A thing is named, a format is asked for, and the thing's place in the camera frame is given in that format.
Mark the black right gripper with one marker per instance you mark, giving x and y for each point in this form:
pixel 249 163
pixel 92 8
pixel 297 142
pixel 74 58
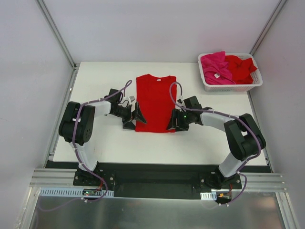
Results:
pixel 179 119

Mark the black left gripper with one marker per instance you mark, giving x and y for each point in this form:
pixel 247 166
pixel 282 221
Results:
pixel 130 118

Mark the red t shirt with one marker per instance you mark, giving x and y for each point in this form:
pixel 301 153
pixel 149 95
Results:
pixel 240 69
pixel 155 103

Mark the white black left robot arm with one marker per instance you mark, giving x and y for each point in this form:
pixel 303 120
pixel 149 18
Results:
pixel 76 127

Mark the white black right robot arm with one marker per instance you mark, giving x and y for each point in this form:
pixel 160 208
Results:
pixel 244 137

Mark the pink t shirt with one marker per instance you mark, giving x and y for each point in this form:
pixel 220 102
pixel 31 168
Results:
pixel 215 69

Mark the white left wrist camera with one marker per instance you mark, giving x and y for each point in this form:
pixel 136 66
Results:
pixel 129 99

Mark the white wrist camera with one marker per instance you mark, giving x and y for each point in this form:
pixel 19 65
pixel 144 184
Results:
pixel 180 100
pixel 129 99

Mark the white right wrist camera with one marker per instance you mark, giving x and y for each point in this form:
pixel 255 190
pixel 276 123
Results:
pixel 180 100

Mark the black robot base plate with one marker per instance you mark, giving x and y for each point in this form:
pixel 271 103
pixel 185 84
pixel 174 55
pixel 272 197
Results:
pixel 156 180

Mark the right white cable duct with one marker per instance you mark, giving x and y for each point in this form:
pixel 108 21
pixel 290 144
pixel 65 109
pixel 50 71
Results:
pixel 209 196

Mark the white cable duct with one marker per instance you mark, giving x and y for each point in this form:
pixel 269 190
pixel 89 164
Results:
pixel 209 196
pixel 74 192

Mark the left white cable duct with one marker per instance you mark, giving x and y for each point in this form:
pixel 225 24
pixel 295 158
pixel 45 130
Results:
pixel 74 192

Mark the left aluminium frame post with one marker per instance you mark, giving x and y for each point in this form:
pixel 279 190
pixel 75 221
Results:
pixel 55 31

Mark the aluminium frame post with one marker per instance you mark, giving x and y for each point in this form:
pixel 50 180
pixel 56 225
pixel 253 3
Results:
pixel 270 22
pixel 55 31

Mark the right aluminium frame post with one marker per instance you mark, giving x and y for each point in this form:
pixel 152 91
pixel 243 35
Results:
pixel 270 22

